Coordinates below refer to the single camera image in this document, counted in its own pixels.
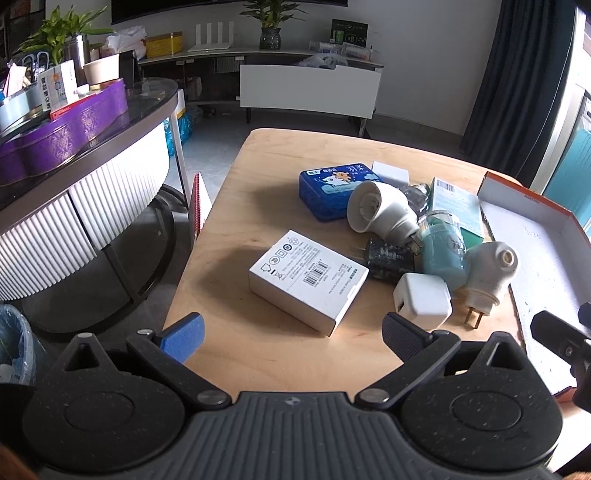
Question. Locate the black charger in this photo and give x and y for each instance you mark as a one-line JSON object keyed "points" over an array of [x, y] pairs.
{"points": [[388, 263]]}

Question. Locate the white usb charger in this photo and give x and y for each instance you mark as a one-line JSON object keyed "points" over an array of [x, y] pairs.
{"points": [[422, 300]]}

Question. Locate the yellow tin box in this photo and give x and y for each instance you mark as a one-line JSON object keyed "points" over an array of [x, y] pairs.
{"points": [[164, 45]]}

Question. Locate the white cup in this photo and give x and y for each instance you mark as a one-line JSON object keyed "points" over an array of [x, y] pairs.
{"points": [[101, 71]]}

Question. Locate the white carton with blue print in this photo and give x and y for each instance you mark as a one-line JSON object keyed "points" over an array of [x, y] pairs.
{"points": [[57, 85]]}

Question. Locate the white cube charger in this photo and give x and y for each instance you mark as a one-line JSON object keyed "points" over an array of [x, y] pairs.
{"points": [[391, 171]]}

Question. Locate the white plastic bag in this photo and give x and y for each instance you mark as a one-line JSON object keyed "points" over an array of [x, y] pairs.
{"points": [[124, 40]]}

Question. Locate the green and black box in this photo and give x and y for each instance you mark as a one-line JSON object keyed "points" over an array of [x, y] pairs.
{"points": [[348, 32]]}

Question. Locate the potted plant in dark vase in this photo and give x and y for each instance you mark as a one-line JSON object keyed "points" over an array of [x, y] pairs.
{"points": [[270, 23]]}

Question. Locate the crumpled plastic bags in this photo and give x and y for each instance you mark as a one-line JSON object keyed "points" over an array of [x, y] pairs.
{"points": [[321, 60]]}

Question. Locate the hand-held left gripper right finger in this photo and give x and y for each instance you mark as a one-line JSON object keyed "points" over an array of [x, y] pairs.
{"points": [[401, 334]]}

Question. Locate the black television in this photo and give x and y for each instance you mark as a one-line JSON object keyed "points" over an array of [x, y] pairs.
{"points": [[231, 9]]}

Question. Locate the white adapter box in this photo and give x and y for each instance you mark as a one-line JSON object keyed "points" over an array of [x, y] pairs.
{"points": [[309, 281]]}

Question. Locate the clear glass bottle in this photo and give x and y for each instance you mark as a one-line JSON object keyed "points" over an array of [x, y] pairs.
{"points": [[415, 196]]}

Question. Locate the purple tin box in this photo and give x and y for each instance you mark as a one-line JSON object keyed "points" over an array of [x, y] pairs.
{"points": [[60, 134]]}

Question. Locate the white tv stand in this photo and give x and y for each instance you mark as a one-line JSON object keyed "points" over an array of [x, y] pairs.
{"points": [[309, 90]]}

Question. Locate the bamboo plant in metal vase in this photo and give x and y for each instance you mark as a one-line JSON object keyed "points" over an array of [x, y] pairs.
{"points": [[60, 32]]}

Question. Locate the teal cardboard box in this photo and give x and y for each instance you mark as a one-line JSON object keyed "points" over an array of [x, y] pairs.
{"points": [[457, 210]]}

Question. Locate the white router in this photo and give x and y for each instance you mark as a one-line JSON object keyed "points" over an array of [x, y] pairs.
{"points": [[210, 39]]}

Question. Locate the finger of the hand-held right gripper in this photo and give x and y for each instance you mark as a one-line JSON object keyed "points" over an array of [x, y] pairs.
{"points": [[558, 334]]}

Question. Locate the red notebook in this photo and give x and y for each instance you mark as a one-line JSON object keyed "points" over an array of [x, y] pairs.
{"points": [[198, 205]]}

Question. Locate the white plug-in heater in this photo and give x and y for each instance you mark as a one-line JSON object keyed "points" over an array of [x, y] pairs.
{"points": [[489, 272]]}

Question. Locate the teal panel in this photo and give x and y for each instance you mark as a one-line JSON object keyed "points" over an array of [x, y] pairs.
{"points": [[572, 170]]}

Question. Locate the trash bin with blue liner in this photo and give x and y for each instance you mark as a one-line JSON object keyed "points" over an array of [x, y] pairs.
{"points": [[16, 341]]}

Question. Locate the clear plastic boxes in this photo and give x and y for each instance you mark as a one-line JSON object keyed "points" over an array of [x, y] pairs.
{"points": [[346, 50]]}

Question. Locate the white ribbed round sideboard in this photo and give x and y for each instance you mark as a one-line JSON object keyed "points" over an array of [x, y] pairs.
{"points": [[92, 198]]}

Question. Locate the orange and white cardboard box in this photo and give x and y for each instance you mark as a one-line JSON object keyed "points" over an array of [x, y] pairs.
{"points": [[535, 258]]}

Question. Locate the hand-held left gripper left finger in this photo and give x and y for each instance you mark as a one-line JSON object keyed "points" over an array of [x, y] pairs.
{"points": [[184, 334]]}

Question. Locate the silver metal tin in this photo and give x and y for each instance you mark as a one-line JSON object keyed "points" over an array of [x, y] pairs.
{"points": [[18, 108]]}

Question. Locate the dark curtain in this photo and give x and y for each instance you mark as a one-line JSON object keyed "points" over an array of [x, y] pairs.
{"points": [[512, 83]]}

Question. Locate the teal liquid repellent bottle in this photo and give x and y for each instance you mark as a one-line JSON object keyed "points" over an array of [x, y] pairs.
{"points": [[443, 254]]}

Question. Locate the blue plastic bag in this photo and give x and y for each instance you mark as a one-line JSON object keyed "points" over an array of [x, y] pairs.
{"points": [[182, 131]]}

